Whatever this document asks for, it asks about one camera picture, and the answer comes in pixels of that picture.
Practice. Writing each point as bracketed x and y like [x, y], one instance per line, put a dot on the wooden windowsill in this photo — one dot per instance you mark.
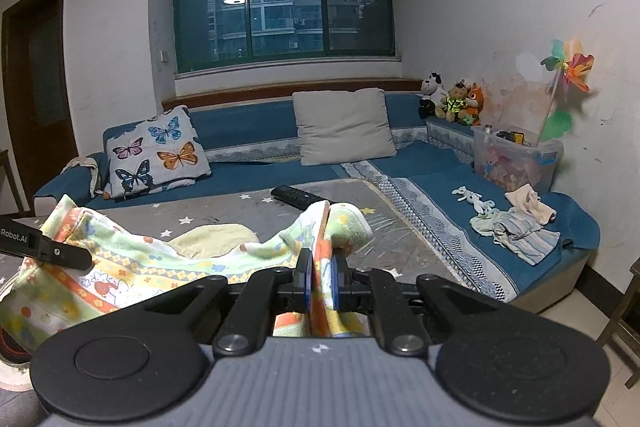
[280, 89]

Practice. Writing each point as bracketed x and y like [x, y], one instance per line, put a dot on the black remote control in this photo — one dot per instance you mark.
[295, 196]

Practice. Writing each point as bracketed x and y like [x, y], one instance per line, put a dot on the clear plastic storage box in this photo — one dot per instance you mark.
[520, 164]

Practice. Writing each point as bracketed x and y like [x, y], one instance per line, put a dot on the beige plain pillow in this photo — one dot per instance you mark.
[342, 127]

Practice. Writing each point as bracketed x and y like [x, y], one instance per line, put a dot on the blue sofa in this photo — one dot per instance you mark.
[250, 137]

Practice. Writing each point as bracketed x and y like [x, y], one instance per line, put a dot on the brown bear plush toy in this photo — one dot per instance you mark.
[452, 102]

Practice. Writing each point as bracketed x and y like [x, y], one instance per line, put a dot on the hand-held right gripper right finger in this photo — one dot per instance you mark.
[334, 282]

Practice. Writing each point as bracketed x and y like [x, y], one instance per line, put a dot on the white bunny cloth toy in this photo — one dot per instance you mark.
[472, 199]

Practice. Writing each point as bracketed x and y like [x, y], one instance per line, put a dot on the light green garment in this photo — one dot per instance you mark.
[485, 223]

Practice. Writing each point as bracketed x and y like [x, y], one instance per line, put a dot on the cream small garment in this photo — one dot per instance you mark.
[530, 204]

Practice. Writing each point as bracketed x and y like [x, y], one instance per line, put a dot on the colourful pinwheel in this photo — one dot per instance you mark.
[575, 69]

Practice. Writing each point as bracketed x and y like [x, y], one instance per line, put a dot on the orange fox plush toy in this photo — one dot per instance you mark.
[474, 104]

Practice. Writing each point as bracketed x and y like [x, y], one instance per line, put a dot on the beige cloth on sofa arm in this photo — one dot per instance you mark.
[82, 172]

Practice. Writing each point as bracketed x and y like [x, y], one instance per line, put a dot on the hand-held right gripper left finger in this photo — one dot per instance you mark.
[306, 279]

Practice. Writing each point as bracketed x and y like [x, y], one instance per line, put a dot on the dark wooden door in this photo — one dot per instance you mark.
[40, 87]

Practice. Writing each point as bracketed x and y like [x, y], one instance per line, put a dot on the cartoon print children's pants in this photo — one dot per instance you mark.
[150, 257]

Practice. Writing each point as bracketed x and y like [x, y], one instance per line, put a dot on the small clear bottle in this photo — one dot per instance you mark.
[486, 133]

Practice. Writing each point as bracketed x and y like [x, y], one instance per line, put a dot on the grey star print tablecloth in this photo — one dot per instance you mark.
[225, 207]

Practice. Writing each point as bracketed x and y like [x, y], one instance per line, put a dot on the white round mat beige trim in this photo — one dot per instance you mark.
[12, 377]

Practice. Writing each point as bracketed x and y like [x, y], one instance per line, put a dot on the striped blue garment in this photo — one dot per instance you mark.
[530, 239]

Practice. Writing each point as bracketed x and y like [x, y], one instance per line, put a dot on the wooden stool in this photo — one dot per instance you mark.
[625, 307]

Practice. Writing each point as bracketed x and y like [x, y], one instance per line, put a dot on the panda plush toy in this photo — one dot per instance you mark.
[430, 94]

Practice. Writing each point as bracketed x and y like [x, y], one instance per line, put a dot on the green framed window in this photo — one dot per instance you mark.
[280, 17]

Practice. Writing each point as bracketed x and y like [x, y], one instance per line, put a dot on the butterfly print pillow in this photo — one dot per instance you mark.
[155, 152]

